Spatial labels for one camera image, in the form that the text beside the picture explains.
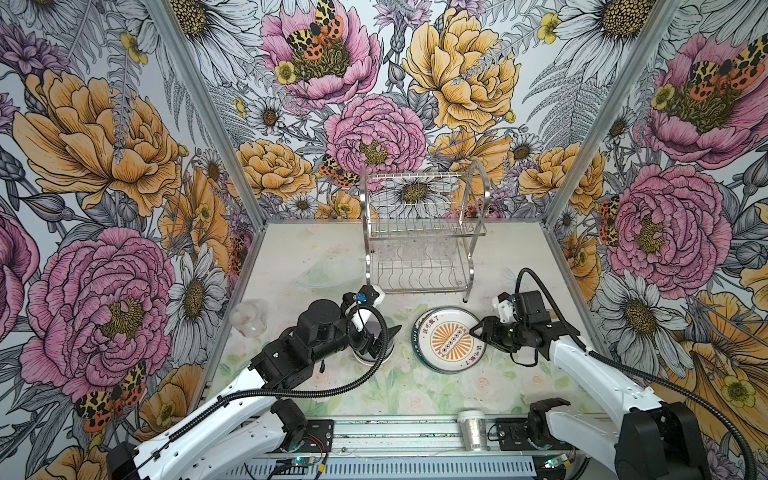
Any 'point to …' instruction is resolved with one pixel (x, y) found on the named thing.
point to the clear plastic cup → (248, 319)
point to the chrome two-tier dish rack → (420, 228)
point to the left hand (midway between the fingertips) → (381, 320)
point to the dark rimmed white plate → (415, 341)
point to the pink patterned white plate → (445, 342)
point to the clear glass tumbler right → (442, 249)
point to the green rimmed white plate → (478, 359)
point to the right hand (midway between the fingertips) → (477, 343)
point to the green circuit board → (304, 460)
